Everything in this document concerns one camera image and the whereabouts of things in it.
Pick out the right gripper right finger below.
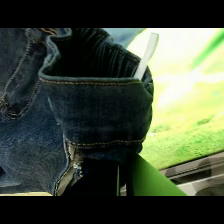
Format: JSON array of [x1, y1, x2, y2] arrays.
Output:
[[119, 153, 188, 197]]

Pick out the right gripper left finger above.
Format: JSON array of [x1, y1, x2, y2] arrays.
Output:
[[80, 158, 120, 197]]

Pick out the blue jeans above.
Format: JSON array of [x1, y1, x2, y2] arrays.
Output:
[[0, 28, 155, 197]]

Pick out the silver frame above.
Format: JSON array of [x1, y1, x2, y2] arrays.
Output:
[[159, 151, 224, 197]]

